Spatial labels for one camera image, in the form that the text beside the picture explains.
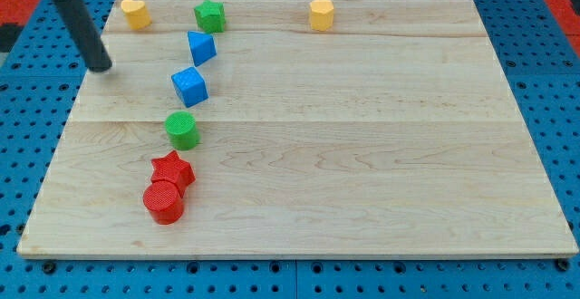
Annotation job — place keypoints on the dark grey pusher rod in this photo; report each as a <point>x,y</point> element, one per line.
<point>84,34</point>

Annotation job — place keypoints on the green star block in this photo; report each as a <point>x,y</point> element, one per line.
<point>210,17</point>

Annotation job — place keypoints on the red star block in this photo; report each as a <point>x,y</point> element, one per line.
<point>171,168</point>

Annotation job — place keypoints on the yellow heart block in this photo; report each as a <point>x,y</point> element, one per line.
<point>136,13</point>

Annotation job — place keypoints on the blue cube block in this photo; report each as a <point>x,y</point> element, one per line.
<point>190,87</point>

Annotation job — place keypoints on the blue triangle block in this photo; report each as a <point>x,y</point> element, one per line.
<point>202,47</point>

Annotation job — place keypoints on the green cylinder block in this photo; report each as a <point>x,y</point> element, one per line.
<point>182,131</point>

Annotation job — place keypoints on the red cylinder block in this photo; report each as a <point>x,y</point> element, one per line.
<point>164,202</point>

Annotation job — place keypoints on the yellow hexagon block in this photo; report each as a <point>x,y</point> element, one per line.
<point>321,14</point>

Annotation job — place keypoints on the wooden board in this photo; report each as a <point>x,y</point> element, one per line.
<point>395,135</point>

